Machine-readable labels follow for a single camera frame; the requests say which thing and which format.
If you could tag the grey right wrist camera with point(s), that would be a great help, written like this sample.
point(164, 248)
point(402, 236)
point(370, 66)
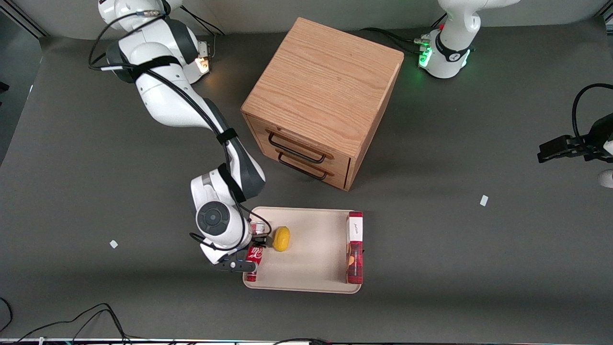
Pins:
point(234, 265)

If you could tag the yellow lemon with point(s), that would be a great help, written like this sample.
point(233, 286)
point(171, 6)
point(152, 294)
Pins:
point(281, 239)

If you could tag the red coke bottle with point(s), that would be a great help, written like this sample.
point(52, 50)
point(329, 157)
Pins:
point(254, 256)

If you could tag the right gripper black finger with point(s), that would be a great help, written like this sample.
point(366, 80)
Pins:
point(260, 240)

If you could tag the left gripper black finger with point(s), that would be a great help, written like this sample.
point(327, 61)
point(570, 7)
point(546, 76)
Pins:
point(560, 140)
point(555, 155)

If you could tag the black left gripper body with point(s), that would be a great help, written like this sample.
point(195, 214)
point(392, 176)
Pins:
point(595, 141)

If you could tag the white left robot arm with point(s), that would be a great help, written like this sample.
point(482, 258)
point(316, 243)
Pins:
point(452, 43)

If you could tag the beige plastic tray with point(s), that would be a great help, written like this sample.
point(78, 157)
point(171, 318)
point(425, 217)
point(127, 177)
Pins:
point(311, 258)

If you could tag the wooden drawer cabinet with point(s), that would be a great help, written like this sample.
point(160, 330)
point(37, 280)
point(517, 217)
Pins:
point(325, 81)

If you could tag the red tartan cookie box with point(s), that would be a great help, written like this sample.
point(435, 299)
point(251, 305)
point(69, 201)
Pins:
point(355, 254)

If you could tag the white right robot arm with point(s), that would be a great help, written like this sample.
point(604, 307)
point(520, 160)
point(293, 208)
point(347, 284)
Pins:
point(167, 96)

